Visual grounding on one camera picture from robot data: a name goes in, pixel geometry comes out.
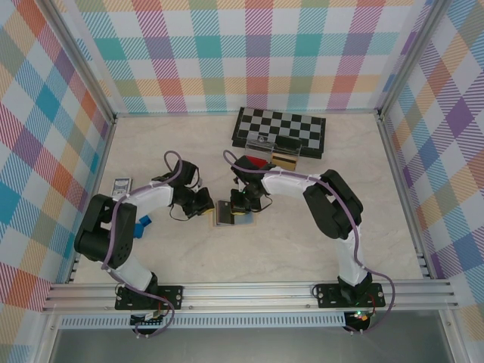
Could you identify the dark grey card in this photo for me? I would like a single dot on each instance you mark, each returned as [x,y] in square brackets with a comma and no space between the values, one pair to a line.
[223,215]

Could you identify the clear acrylic card box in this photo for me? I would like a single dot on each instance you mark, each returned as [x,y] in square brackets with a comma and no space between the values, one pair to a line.
[261,143]

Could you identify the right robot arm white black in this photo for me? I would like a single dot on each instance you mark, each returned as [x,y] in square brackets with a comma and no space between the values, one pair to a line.
[287,185]

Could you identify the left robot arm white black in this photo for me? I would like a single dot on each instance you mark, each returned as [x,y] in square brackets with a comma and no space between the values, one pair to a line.
[151,198]

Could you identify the blue playing card deck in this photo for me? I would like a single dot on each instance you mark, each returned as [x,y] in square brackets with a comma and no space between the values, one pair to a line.
[120,186]

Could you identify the tan black small box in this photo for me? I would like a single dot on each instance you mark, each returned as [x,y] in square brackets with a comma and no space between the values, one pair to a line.
[284,159]

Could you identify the blue plastic object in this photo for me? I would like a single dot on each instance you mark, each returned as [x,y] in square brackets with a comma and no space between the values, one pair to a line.
[140,227]

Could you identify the black grey folding chessboard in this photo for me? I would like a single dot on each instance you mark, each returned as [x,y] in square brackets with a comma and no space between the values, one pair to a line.
[287,123]

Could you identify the grey metal panel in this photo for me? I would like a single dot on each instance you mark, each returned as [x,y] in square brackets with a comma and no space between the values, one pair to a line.
[246,348]

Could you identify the aluminium mounting rail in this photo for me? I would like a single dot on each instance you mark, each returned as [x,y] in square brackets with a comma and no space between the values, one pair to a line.
[246,296]

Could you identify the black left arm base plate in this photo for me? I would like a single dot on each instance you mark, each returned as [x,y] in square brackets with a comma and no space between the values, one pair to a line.
[172,296]

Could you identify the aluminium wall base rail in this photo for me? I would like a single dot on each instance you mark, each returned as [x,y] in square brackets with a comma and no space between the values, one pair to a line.
[170,114]

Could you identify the aluminium side rail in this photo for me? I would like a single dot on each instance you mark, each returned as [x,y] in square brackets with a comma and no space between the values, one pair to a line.
[403,189]
[94,189]

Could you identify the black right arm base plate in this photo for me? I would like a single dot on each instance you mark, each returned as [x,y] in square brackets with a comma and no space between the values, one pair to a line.
[329,295]

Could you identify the aluminium frame post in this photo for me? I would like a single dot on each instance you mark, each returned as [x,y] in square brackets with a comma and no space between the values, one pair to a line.
[86,60]
[411,56]

